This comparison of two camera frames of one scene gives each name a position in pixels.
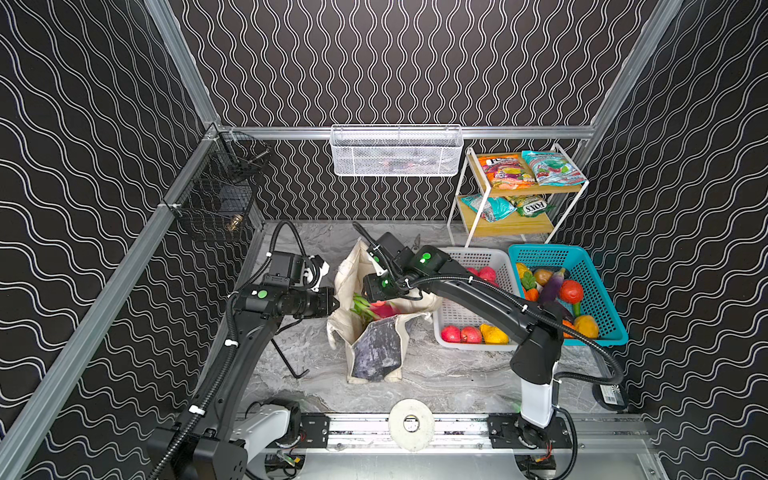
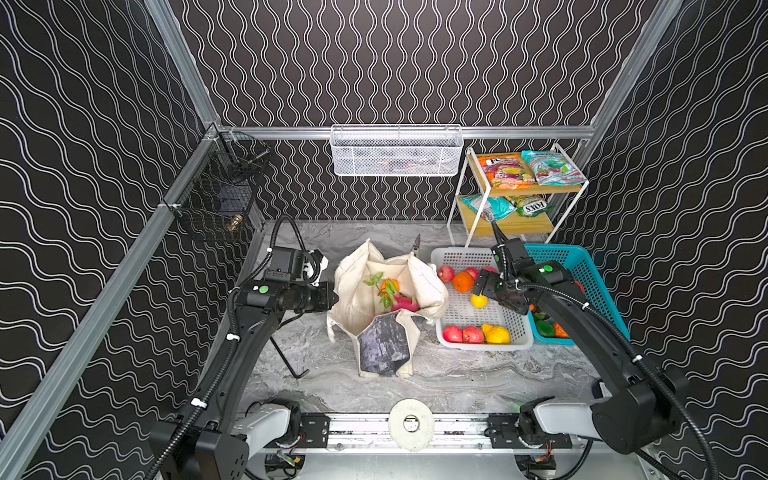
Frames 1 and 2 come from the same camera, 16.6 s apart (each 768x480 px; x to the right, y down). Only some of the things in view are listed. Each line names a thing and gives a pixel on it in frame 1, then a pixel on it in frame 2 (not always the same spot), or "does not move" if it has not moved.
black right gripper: [370, 287] → [507, 258]
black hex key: [296, 376] does not move
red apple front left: [451, 334] does not move
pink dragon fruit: [381, 308] → [401, 302]
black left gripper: [327, 303] does not move
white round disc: [412, 424] does not move
